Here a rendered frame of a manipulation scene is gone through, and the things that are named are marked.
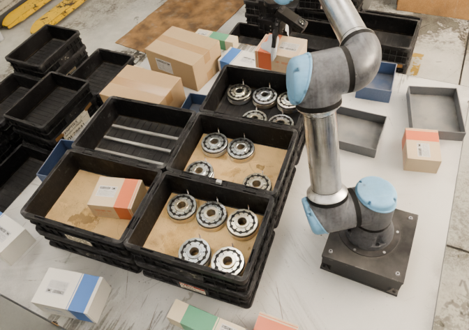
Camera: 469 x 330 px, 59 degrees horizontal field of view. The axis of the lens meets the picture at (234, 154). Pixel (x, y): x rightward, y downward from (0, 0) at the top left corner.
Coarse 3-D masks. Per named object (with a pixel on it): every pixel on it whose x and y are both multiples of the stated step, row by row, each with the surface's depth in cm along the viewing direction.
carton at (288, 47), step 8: (264, 40) 153; (280, 40) 152; (288, 40) 151; (296, 40) 151; (304, 40) 150; (256, 48) 150; (280, 48) 149; (288, 48) 148; (296, 48) 148; (304, 48) 150; (256, 56) 151; (264, 56) 149; (280, 56) 146; (288, 56) 145; (256, 64) 154; (264, 64) 152; (272, 64) 150; (280, 64) 149; (280, 72) 152
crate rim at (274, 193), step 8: (200, 112) 159; (232, 120) 154; (240, 120) 154; (192, 128) 154; (272, 128) 150; (280, 128) 149; (288, 128) 149; (184, 136) 151; (296, 136) 146; (176, 152) 147; (288, 152) 141; (288, 160) 140; (168, 168) 142; (192, 176) 139; (200, 176) 138; (280, 176) 137; (232, 184) 135; (240, 184) 135; (280, 184) 134; (264, 192) 132; (272, 192) 131
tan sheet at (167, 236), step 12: (168, 216) 141; (228, 216) 139; (156, 228) 139; (168, 228) 138; (180, 228) 138; (192, 228) 137; (156, 240) 136; (168, 240) 135; (180, 240) 135; (204, 240) 134; (216, 240) 134; (228, 240) 133; (252, 240) 132; (168, 252) 132; (228, 264) 128
